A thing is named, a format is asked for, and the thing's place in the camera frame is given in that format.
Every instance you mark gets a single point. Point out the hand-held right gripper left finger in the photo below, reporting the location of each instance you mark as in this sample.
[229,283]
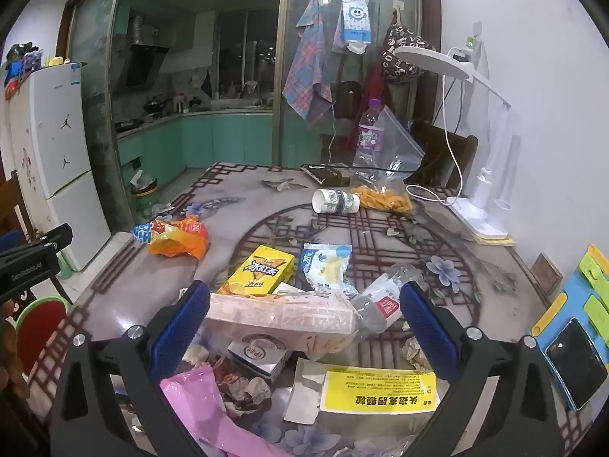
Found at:
[183,328]

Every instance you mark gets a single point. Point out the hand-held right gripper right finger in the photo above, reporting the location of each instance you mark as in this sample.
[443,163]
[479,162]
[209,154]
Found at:
[428,328]

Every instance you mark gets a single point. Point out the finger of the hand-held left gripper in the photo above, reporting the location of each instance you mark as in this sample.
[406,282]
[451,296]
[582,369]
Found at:
[52,238]

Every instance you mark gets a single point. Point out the small wrapper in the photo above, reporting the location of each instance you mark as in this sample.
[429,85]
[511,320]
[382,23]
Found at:
[415,352]

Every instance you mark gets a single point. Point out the crushed clear plastic bottle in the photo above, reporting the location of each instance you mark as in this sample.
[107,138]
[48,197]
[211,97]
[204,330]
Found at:
[385,295]

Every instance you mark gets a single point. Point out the red bin with green rim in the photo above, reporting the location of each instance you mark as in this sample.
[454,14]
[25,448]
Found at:
[40,338]

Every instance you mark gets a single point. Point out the pink plastic bag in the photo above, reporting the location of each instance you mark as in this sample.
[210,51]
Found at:
[200,404]

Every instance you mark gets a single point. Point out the small white carton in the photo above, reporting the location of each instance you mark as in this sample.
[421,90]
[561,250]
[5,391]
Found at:
[257,359]

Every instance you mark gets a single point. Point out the clear bag with yellow label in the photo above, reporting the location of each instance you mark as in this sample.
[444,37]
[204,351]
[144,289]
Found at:
[376,390]

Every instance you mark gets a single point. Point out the grey paper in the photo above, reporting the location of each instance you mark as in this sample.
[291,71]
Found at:
[245,390]

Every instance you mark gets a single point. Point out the orange snack bag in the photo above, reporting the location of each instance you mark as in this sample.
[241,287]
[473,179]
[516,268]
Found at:
[176,238]

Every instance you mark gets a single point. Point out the yellow drink carton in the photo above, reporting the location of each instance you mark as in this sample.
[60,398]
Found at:
[259,271]

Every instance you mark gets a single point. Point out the long pink snack packet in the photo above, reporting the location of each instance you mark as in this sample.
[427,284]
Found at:
[285,316]

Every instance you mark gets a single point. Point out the white and blue snack packet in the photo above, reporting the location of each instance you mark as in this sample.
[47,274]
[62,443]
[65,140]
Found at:
[326,266]

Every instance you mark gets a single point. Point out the white paper cup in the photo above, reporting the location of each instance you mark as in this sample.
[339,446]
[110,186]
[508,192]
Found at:
[335,201]

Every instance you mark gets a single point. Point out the person's left hand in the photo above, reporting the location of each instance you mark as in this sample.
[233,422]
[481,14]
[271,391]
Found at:
[8,357]

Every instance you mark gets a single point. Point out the pale green bucket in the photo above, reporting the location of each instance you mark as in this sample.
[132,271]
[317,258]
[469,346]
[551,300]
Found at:
[65,264]

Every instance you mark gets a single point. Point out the carved wooden chair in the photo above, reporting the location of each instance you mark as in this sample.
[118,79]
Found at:
[16,204]

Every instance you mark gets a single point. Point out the white refrigerator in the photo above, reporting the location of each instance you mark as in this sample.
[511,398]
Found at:
[57,152]

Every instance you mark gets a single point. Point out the green kitchen bin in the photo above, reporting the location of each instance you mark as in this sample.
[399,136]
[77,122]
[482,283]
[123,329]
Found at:
[142,197]

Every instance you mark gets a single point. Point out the wooden lamp mat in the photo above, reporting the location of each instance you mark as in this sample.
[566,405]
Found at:
[495,241]

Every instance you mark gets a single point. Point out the small wooden block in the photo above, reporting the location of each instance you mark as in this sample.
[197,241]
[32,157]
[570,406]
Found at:
[546,273]

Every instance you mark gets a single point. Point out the clear bag of orange snacks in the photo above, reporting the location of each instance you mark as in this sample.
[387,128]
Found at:
[385,195]

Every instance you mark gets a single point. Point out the black smartphone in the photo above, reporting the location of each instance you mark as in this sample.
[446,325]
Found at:
[575,362]

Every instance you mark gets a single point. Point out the red and blue box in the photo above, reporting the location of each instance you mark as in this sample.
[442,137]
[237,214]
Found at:
[13,81]

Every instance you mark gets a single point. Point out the black wok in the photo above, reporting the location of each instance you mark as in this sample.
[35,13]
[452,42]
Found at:
[154,105]

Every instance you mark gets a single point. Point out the dark wooden chair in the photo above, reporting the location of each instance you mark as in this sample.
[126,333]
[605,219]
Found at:
[442,157]

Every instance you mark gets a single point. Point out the white desk lamp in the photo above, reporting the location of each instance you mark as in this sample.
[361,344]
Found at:
[495,166]

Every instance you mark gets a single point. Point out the blue plastic basket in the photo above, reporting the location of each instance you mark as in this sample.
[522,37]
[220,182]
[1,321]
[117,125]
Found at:
[33,61]

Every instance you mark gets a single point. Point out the teal kitchen cabinets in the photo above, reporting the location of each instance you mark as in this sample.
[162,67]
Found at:
[209,140]

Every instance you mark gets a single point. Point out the dark cloth bundle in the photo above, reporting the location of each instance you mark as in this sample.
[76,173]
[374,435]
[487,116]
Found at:
[21,50]

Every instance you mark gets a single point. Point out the black range hood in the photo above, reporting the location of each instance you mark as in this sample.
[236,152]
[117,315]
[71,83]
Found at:
[145,64]

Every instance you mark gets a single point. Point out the purple label plastic bottle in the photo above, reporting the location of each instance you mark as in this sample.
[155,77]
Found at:
[371,133]

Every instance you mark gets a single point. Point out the small brown hanging bag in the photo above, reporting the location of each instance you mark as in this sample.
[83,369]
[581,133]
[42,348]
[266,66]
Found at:
[346,100]

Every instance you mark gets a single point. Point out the red hanging garment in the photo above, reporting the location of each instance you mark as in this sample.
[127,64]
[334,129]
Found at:
[376,88]

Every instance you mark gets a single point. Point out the brown patterned bag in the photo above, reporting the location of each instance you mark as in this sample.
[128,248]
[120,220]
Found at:
[402,64]

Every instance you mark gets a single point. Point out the plaid towel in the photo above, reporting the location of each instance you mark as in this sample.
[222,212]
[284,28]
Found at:
[307,66]

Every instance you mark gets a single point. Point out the blue and white hanging packet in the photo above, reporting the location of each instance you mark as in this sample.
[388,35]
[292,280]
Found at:
[353,21]

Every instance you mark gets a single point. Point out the white wall charger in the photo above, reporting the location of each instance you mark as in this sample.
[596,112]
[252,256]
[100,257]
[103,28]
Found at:
[468,47]

